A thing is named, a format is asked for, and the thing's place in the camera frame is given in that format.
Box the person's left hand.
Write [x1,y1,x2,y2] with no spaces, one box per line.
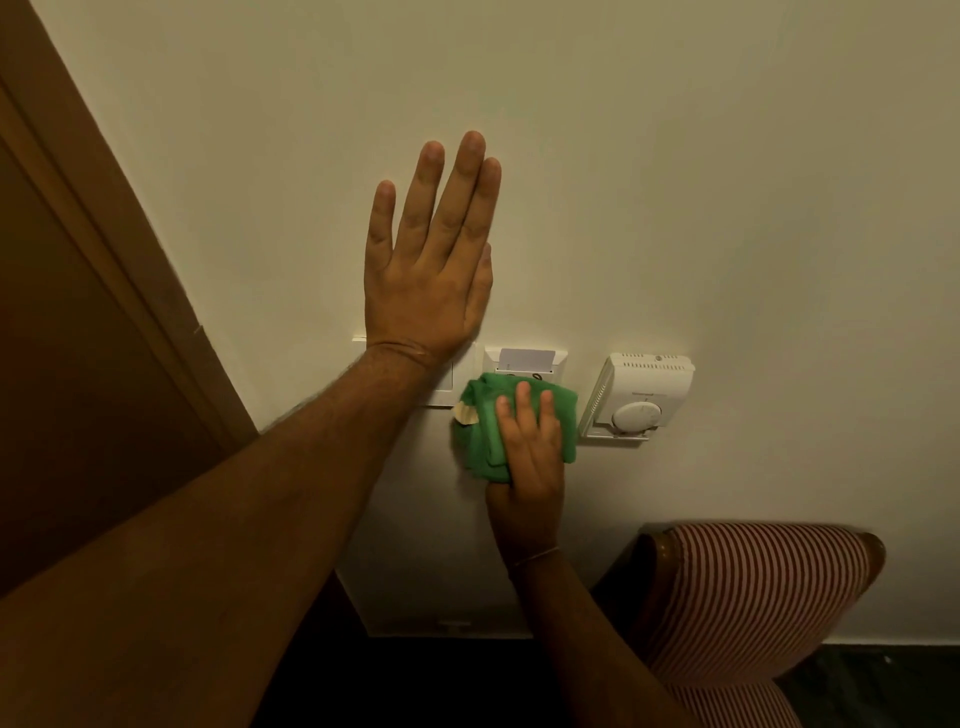
[363,131,502,369]

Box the person's right hand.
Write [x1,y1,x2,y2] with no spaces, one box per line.
[485,381,566,566]

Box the green cleaning cloth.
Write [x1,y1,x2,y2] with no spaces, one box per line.
[452,372,580,485]

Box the person's left forearm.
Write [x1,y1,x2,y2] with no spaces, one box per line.
[0,346,451,728]

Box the person's right forearm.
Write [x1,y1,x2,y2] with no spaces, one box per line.
[508,549,702,728]

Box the white key card holder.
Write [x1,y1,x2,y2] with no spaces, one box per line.
[483,345,570,393]

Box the white key card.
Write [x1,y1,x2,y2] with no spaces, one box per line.
[498,348,557,374]

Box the white dial thermostat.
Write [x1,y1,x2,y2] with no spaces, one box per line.
[576,352,696,445]

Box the red striped upholstered chair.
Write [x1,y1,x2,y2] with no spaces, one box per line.
[633,522,888,728]

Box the brown wooden door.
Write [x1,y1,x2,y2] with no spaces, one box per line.
[0,138,230,601]

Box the white light switch plate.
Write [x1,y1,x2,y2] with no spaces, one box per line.
[351,336,479,411]

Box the thin thread wrist bracelet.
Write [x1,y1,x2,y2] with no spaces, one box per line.
[509,545,563,573]

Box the brown wooden door frame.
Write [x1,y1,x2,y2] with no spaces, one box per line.
[0,0,261,455]

